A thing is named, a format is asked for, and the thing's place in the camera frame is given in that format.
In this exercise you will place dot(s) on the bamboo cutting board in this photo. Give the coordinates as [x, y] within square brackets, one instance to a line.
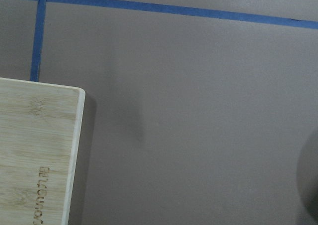
[40, 127]

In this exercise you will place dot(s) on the green bowl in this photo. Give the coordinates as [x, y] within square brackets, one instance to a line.
[307, 180]

